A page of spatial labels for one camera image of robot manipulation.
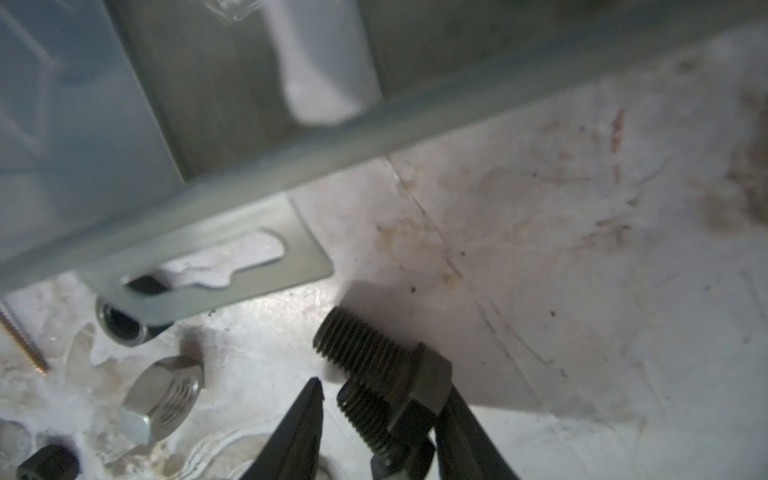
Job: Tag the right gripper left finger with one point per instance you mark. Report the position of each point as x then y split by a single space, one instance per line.
292 451

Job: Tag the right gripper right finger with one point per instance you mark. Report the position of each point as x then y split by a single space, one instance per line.
464 449

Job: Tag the black hex bolt pair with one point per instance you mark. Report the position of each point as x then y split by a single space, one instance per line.
392 458
414 384

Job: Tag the silver hex nut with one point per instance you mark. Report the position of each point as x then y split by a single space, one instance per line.
160 399

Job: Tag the black hex nut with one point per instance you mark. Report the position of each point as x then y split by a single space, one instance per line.
51 462
123 328

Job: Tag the black hex nut centre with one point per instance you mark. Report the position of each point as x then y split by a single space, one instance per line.
51 462

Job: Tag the brass wood screw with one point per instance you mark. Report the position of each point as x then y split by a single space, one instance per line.
26 346

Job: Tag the clear plastic organizer box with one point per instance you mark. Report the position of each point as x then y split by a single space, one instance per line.
148 145

